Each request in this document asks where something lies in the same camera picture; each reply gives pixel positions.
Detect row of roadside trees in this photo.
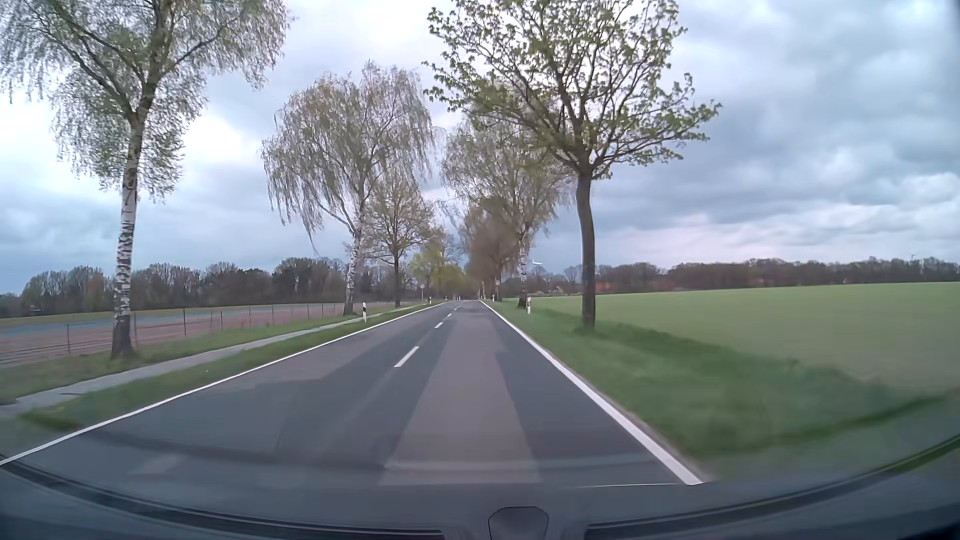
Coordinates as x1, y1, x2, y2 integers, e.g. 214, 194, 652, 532
408, 120, 575, 310

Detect small bare tree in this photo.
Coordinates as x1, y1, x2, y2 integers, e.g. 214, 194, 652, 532
363, 176, 438, 309

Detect tall green-leafed tree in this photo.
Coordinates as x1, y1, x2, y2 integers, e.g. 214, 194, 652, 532
424, 0, 723, 331

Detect grey asphalt road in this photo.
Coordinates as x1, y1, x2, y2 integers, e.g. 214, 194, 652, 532
0, 300, 706, 526

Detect weeping birch tree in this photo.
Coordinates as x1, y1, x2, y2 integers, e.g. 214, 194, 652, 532
261, 61, 438, 317

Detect road markings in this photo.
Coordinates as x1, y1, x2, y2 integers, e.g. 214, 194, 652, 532
0, 300, 705, 487

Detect grass verge with ditch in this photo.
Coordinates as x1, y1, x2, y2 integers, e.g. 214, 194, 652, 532
486, 297, 960, 481

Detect distant wood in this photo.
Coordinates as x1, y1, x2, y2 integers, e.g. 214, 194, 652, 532
0, 256, 421, 319

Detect distant line of trees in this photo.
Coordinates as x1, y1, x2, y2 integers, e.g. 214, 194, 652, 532
501, 255, 960, 298

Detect car's own bonnet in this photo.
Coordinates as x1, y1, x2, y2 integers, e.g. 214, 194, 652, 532
0, 433, 960, 540

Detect narrow grass strip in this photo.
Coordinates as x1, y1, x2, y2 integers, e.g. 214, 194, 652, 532
0, 301, 450, 456

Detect green field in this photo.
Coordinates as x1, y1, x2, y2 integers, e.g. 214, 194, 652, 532
528, 281, 960, 395

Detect grey paved cycle path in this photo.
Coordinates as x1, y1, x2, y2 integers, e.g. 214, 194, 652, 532
0, 302, 436, 421

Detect large white birch tree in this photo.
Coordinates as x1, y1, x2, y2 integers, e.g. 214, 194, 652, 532
0, 0, 292, 360

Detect bare brown field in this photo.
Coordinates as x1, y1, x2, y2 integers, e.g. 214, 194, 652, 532
0, 301, 399, 369

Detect grass verge with birches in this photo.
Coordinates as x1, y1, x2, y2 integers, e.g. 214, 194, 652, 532
0, 303, 421, 405

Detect wire mesh fence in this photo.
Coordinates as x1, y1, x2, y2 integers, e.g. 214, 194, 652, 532
0, 300, 406, 369

